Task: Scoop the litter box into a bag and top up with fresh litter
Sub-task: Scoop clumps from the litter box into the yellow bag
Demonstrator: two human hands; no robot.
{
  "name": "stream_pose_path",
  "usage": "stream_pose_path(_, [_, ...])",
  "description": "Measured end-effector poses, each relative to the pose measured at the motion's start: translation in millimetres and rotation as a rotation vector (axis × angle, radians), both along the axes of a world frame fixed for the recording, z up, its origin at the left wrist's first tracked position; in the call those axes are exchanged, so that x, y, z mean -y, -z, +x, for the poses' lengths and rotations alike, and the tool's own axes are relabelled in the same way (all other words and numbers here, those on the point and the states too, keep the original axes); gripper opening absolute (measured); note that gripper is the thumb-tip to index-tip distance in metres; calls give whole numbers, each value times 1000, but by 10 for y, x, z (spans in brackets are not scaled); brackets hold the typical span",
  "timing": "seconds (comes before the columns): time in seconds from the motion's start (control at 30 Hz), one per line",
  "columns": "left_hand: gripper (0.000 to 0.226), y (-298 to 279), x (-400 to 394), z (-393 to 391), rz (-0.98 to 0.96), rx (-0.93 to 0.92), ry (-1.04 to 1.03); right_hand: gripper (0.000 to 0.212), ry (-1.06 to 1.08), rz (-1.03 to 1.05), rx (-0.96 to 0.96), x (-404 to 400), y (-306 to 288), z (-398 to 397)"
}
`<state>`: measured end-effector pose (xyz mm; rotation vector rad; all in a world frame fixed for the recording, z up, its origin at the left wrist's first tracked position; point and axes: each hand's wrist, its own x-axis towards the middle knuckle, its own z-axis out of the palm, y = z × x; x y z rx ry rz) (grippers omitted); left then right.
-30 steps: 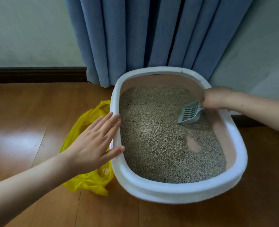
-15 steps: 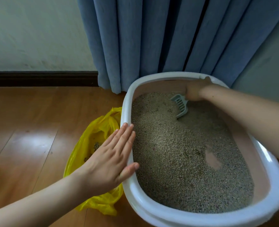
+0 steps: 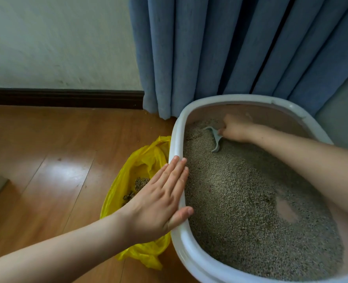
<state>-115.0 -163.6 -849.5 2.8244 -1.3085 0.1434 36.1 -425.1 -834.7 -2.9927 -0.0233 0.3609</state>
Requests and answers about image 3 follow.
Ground person's right hand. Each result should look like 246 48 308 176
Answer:
218 114 262 143

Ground person's left hand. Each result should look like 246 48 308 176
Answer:
118 156 194 245

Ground light blue litter scoop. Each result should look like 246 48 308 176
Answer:
203 126 224 153

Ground white oval litter box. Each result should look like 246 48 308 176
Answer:
168 94 348 283

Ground yellow plastic bag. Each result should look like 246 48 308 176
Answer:
99 136 172 271

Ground grey cat litter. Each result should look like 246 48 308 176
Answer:
183 119 345 282

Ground person's left forearm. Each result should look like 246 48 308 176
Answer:
0 212 133 283

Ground person's right forearm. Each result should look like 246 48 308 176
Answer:
248 124 348 230

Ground blue curtain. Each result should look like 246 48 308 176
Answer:
129 0 348 120

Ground dark wall baseboard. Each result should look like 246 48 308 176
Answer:
0 87 145 110

